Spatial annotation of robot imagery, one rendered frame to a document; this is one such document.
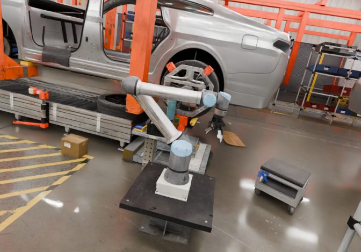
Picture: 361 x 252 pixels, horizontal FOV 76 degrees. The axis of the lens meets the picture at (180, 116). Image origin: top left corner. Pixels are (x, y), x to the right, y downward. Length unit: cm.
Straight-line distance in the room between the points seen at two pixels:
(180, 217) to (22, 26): 336
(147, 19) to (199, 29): 68
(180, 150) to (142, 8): 148
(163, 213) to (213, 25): 207
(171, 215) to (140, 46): 163
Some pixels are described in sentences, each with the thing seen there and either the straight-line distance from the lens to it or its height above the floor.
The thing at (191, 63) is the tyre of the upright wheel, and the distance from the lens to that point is 255.
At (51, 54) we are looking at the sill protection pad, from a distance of 372.
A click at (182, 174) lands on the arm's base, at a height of 46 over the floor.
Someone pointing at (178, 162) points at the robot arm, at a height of 55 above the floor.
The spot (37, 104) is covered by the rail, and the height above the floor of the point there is 32.
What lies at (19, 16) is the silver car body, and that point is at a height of 133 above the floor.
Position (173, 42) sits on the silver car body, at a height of 134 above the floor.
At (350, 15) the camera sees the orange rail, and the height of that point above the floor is 304.
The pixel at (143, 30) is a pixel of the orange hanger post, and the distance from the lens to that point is 245.
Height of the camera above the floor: 131
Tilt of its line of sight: 17 degrees down
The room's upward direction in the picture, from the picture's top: 10 degrees clockwise
